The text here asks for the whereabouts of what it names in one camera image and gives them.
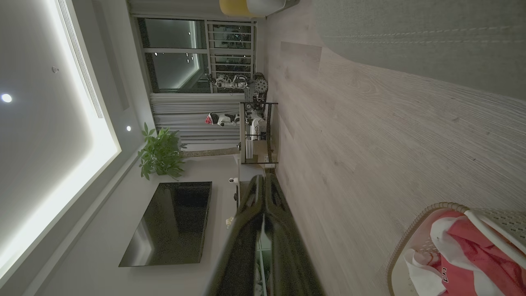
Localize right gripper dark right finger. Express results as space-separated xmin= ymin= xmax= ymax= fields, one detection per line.
xmin=263 ymin=175 xmax=325 ymax=296

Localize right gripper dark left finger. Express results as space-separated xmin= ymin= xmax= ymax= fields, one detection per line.
xmin=205 ymin=175 xmax=264 ymax=296

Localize red white basketball jersey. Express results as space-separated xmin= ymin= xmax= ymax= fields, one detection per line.
xmin=404 ymin=247 xmax=508 ymax=296

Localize red white-striped shorts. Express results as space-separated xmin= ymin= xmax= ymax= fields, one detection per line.
xmin=429 ymin=210 xmax=526 ymax=294

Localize grey fabric sofa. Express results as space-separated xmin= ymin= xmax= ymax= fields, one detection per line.
xmin=312 ymin=0 xmax=526 ymax=100

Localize black flat television screen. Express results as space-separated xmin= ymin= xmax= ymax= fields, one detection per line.
xmin=118 ymin=181 xmax=213 ymax=268

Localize green leafy potted plant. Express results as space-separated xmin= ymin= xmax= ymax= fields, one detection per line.
xmin=138 ymin=122 xmax=241 ymax=181

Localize white robot with red head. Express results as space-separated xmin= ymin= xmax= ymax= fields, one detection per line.
xmin=205 ymin=112 xmax=241 ymax=127

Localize grey pleated curtain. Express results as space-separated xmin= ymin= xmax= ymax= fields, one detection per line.
xmin=150 ymin=92 xmax=246 ymax=151

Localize white robot by window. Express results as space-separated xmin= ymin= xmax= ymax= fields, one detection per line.
xmin=213 ymin=73 xmax=249 ymax=90

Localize large glass window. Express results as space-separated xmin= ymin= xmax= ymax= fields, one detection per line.
xmin=134 ymin=16 xmax=258 ymax=94

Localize white perforated laundry basket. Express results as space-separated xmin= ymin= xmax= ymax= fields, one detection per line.
xmin=386 ymin=202 xmax=526 ymax=296

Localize yellow round seat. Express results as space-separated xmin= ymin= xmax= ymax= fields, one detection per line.
xmin=219 ymin=0 xmax=257 ymax=18

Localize black frame table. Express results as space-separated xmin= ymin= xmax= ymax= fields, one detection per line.
xmin=240 ymin=102 xmax=279 ymax=169

